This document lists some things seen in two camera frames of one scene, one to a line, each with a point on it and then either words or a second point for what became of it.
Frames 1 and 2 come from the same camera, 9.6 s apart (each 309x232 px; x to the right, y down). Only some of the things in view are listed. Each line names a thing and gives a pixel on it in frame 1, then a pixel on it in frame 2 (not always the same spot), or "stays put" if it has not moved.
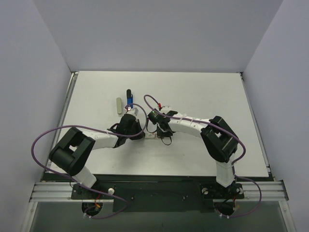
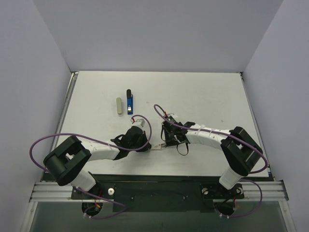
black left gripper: x=137 y=130 → x=144 y=143
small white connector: x=150 y=136 → x=155 y=146
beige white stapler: x=119 y=101 stays put
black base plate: x=158 y=195 stays put
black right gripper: x=161 y=131 → x=169 y=138
